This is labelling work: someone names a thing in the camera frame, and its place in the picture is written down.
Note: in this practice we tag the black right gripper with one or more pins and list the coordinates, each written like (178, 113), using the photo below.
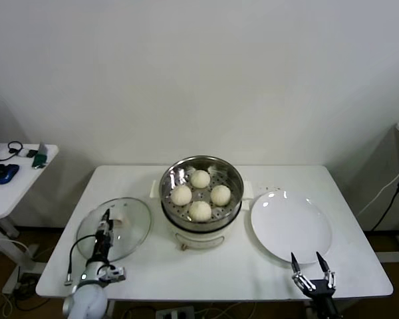
(324, 295)

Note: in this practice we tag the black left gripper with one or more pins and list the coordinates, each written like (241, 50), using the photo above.
(103, 246)

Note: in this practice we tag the round glass lid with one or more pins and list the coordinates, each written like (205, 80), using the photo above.
(133, 232)

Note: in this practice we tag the white steamed baozi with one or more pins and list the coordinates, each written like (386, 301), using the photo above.
(221, 195)
(200, 178)
(181, 195)
(200, 211)

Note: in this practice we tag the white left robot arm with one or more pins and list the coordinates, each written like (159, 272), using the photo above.
(84, 300)

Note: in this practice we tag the perforated steel steamer basket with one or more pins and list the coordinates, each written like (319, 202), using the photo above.
(234, 179)

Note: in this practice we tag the white table leg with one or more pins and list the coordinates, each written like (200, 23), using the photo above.
(111, 310)
(306, 312)

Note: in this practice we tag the white oval plate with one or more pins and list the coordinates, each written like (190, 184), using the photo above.
(291, 226)

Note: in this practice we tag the green and grey gadget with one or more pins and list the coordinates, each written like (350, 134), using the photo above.
(40, 161)

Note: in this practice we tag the white electric cooker pot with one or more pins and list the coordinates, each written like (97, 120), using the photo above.
(199, 241)

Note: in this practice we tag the white side table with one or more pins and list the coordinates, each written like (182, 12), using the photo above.
(16, 196)

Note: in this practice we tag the blue computer mouse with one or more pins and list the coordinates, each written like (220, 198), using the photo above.
(6, 174)

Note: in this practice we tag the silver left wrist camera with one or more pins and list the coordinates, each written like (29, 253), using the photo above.
(116, 273)

